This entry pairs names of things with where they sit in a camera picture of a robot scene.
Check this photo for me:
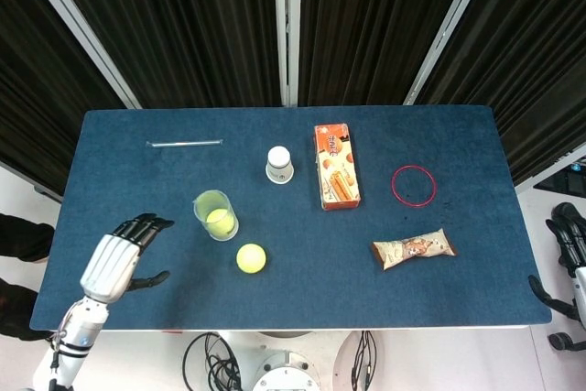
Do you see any white paper cup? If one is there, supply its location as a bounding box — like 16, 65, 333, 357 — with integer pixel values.
265, 146, 295, 186

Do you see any black electronic device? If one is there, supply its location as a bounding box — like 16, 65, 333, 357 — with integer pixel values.
534, 162, 586, 195

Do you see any blue velvet table cloth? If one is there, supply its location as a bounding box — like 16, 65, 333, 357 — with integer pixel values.
29, 105, 553, 331

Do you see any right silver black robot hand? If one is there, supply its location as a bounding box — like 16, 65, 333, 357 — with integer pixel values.
527, 201, 586, 321

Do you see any person in dark clothes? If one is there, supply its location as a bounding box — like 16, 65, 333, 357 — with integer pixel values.
0, 212, 56, 342

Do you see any black cable bundle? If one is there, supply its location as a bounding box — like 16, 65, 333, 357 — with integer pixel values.
351, 330, 379, 391
182, 331, 244, 391

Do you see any yellow tennis ball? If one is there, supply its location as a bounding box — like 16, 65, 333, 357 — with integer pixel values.
205, 208, 236, 239
235, 243, 267, 275

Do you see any red plastic ring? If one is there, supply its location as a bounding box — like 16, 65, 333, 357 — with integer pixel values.
391, 164, 439, 208

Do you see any white table frame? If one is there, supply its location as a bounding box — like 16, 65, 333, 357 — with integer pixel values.
100, 325, 535, 335

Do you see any black chair caster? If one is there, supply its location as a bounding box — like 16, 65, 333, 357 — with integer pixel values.
548, 330, 586, 352

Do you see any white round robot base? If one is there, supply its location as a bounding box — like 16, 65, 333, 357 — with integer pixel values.
219, 330, 367, 391

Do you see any brown snack bag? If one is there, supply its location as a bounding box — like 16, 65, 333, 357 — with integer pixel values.
371, 228, 459, 272

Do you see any orange biscuit box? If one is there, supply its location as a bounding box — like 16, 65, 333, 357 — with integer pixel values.
313, 123, 364, 212

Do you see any dark pleated curtain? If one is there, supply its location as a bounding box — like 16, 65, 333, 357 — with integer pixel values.
0, 0, 127, 202
40, 0, 283, 110
298, 0, 480, 107
420, 0, 586, 189

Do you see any transparent plastic cup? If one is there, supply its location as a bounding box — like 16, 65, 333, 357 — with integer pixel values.
192, 189, 240, 242

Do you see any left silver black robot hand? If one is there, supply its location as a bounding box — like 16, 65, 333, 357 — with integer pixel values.
80, 212, 176, 305

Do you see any white frame post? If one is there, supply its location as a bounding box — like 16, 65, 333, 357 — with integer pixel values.
273, 0, 302, 107
12, 0, 142, 110
403, 0, 498, 107

